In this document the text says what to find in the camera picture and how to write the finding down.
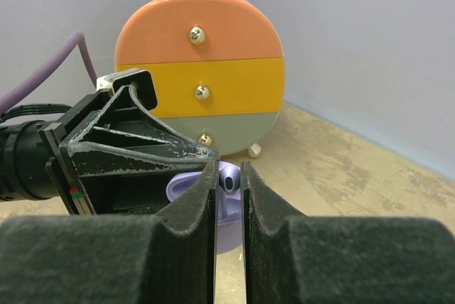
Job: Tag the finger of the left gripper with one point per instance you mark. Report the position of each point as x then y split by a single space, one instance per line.
115 156

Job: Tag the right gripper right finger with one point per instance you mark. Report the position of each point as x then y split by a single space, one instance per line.
291 257

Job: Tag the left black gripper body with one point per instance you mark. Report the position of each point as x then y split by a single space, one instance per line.
37 162

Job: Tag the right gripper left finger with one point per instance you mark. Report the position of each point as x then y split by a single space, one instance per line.
155 258

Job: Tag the purple earbud charging case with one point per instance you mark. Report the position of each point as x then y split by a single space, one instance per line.
217 215

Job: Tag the purple earbud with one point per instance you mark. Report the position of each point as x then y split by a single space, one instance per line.
228 183

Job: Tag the round white drawer cabinet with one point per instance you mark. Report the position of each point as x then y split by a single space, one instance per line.
217 66

